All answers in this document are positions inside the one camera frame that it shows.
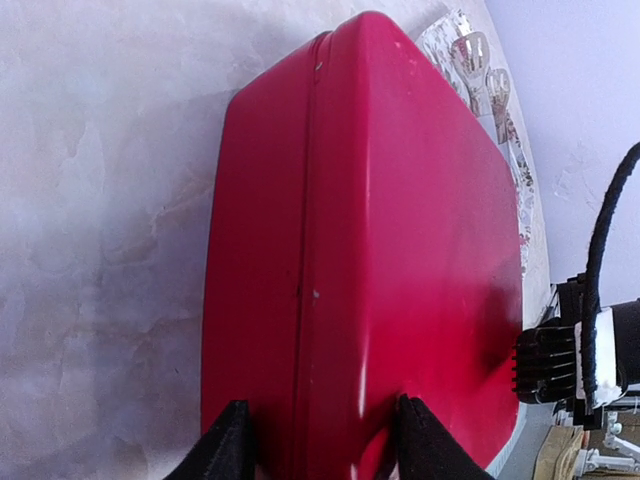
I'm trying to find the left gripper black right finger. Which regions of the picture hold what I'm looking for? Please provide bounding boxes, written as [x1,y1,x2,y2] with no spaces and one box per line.
[394,394,493,480]

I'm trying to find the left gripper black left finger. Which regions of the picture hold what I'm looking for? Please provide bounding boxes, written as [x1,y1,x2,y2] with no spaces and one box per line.
[169,400,256,480]

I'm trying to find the red box lid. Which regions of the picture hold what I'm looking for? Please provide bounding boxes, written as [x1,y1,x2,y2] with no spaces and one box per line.
[294,12,522,479]

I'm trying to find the red chocolate box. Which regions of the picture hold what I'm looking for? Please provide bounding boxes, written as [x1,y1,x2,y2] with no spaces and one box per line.
[201,38,322,479]

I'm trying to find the silver metal serving tongs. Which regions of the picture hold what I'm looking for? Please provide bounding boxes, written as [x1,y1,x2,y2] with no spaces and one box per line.
[450,32,511,122]

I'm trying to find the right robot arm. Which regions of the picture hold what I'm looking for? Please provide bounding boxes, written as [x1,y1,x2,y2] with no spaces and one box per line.
[512,274,639,430]

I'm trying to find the floral rectangular tray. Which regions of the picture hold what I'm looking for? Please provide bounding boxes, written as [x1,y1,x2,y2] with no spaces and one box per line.
[417,8,534,281]

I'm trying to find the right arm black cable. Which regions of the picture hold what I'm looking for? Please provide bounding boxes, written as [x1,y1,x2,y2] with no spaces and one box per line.
[579,141,640,401]

